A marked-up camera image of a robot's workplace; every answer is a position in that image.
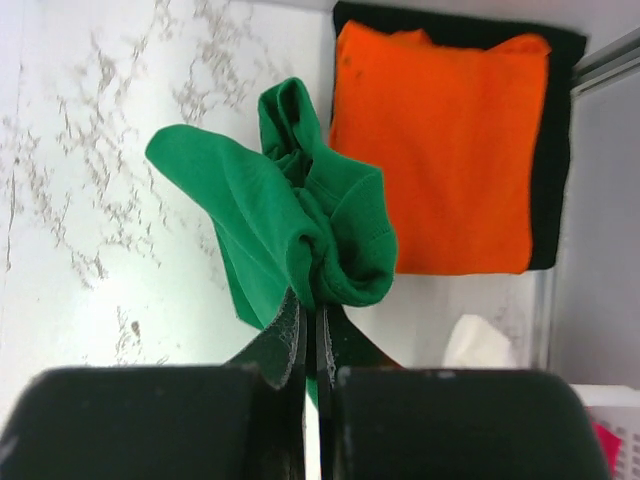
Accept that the folded orange t shirt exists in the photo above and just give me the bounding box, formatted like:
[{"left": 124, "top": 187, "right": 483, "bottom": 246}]
[{"left": 330, "top": 21, "right": 550, "bottom": 275}]

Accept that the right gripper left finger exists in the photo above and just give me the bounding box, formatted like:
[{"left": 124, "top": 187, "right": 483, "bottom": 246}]
[{"left": 1, "top": 292, "right": 306, "bottom": 479}]

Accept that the right aluminium frame post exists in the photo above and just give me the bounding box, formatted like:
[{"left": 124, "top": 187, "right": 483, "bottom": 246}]
[{"left": 572, "top": 28, "right": 639, "bottom": 97}]

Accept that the white t shirt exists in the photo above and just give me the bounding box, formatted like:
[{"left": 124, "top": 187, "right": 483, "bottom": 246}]
[{"left": 442, "top": 314, "right": 517, "bottom": 369}]

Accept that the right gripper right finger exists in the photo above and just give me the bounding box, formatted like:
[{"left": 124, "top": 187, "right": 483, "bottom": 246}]
[{"left": 315, "top": 305, "right": 611, "bottom": 479}]

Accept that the folded black t shirt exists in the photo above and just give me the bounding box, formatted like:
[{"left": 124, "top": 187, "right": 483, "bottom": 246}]
[{"left": 332, "top": 1, "right": 587, "bottom": 271}]

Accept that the red t shirt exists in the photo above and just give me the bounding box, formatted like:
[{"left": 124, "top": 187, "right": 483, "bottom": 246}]
[{"left": 592, "top": 421, "right": 622, "bottom": 477}]

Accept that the green t shirt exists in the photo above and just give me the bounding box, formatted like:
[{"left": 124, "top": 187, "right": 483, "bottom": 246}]
[{"left": 145, "top": 77, "right": 398, "bottom": 329}]

